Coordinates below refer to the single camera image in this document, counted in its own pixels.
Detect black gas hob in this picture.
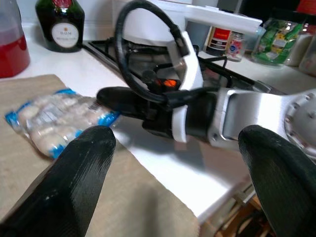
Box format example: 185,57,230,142
82,37,272,93

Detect small clear spice jar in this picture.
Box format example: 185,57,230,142
226,31,245,62

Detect dark bottle red label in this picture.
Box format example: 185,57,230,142
205,26,233,56

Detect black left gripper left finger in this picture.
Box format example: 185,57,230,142
0,125,117,237

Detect clear blue-edged dumpling package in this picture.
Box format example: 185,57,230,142
4,88,121,158

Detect dark green liqueur bottle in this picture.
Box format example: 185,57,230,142
35,0,85,53

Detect red kitchen appliance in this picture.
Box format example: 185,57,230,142
0,0,32,79

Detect beige woven cloth mat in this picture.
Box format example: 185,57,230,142
0,74,200,237

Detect clear jar white contents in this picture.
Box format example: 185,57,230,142
298,37,316,76
287,23,311,67

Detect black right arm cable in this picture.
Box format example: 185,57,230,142
115,0,219,109

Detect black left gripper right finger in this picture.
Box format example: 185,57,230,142
238,124,316,237

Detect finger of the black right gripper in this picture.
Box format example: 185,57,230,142
96,86,151,118

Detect clear jar green packet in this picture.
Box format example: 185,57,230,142
251,17,304,67

